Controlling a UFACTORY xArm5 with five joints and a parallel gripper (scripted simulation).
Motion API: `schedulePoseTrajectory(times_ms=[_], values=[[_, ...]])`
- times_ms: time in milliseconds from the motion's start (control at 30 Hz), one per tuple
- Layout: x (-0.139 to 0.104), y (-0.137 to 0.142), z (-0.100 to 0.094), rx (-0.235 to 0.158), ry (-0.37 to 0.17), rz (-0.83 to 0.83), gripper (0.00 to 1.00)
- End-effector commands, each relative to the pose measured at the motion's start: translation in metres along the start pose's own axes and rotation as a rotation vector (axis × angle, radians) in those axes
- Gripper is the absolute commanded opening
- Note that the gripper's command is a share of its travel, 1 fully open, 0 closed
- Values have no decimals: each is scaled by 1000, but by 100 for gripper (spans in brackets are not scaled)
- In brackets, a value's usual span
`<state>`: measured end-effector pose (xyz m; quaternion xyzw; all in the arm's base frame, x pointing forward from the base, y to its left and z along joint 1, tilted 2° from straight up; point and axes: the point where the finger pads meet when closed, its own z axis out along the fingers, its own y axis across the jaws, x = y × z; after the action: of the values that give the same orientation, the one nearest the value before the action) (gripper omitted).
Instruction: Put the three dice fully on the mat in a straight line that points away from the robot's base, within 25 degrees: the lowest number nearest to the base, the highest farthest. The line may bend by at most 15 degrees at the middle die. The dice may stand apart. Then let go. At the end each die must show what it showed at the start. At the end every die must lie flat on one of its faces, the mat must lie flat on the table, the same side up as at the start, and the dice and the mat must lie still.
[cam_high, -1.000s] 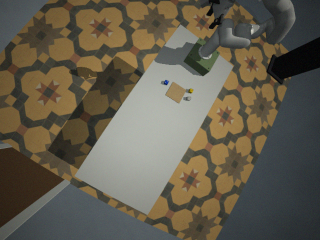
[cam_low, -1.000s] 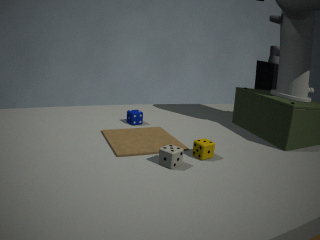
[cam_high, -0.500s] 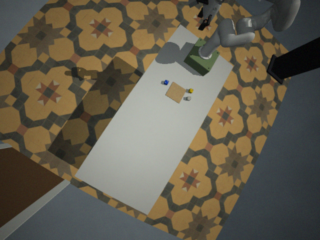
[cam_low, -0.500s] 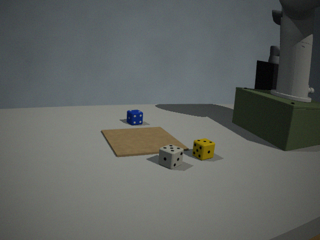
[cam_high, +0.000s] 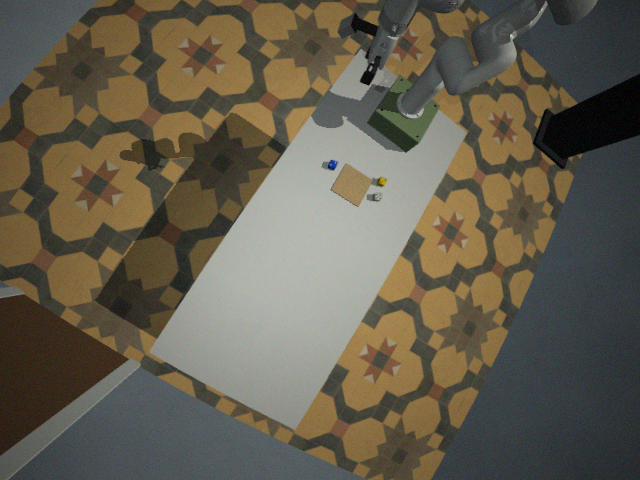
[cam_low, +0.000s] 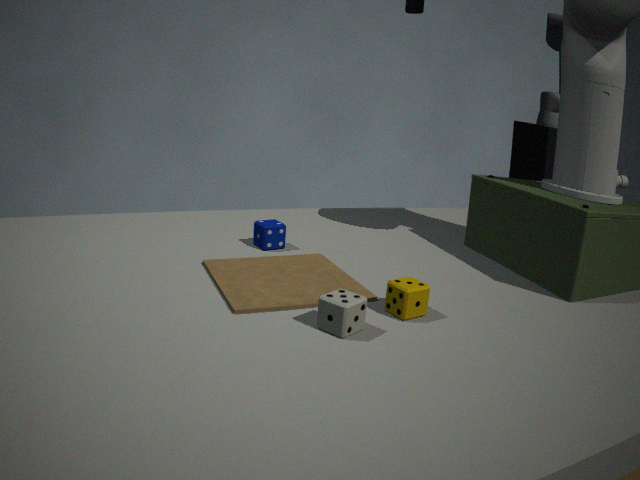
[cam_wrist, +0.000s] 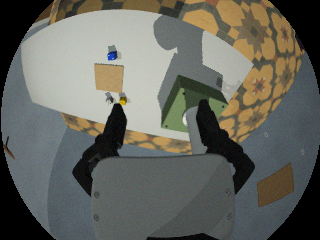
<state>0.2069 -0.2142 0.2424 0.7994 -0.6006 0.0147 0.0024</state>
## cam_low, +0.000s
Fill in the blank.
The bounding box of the white die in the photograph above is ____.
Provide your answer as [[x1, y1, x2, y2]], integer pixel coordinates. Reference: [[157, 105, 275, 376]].
[[317, 288, 367, 339]]

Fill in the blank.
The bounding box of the tan flat mat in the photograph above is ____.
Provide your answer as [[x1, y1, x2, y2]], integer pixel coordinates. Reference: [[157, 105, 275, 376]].
[[203, 253, 378, 314]]

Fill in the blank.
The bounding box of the yellow die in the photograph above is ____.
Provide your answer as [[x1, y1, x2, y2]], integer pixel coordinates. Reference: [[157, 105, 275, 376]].
[[384, 277, 430, 321]]

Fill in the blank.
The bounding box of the blue die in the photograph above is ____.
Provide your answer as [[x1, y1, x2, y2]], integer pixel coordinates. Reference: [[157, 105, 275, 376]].
[[253, 219, 286, 251]]

